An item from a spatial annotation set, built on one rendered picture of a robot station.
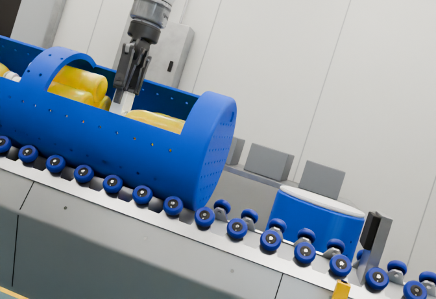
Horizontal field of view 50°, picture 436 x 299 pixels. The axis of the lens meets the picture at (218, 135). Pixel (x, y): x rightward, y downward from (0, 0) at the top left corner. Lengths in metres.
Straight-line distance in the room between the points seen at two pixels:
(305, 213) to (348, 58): 3.15
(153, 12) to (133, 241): 0.52
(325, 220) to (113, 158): 0.66
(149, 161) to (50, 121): 0.25
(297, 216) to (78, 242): 0.65
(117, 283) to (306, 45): 3.62
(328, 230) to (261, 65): 3.16
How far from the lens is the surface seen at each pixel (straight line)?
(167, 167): 1.02
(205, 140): 1.00
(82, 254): 1.13
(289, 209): 1.45
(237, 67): 4.47
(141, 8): 1.13
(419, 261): 4.58
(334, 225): 1.43
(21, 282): 1.27
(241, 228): 1.02
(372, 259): 1.09
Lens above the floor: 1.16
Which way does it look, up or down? 1 degrees down
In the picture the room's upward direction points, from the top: 17 degrees clockwise
